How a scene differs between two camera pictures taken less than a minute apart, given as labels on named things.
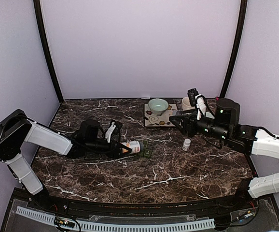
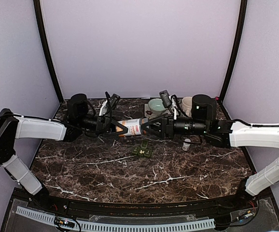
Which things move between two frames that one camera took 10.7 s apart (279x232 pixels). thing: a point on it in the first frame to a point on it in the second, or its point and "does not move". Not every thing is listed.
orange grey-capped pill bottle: [137, 147] to [134, 126]
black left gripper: [115, 152] to [104, 126]
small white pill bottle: [187, 143] does not move
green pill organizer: [146, 152] does not move
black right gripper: [188, 120] to [167, 125]
